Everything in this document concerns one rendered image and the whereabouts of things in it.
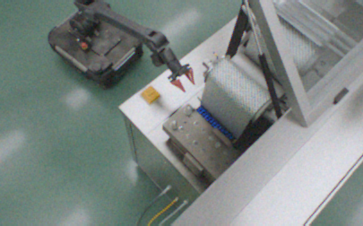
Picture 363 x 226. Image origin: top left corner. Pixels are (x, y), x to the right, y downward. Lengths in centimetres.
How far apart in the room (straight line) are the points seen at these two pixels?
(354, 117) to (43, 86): 230
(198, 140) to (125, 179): 111
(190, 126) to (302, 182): 60
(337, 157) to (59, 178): 192
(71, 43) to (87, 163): 93
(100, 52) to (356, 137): 195
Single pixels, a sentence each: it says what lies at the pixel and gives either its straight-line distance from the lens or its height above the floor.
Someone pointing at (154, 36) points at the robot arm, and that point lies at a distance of 144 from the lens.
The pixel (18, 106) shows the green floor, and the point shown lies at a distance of 283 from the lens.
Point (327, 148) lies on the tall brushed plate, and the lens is 109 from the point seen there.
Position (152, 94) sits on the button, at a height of 92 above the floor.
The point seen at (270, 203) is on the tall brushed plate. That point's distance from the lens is 98.
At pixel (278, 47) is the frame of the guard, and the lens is 72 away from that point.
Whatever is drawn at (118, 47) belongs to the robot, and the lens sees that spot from 264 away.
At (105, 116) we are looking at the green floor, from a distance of 262.
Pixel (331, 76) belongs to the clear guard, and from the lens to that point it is 89.
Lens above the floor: 235
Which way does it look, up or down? 65 degrees down
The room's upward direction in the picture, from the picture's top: 8 degrees clockwise
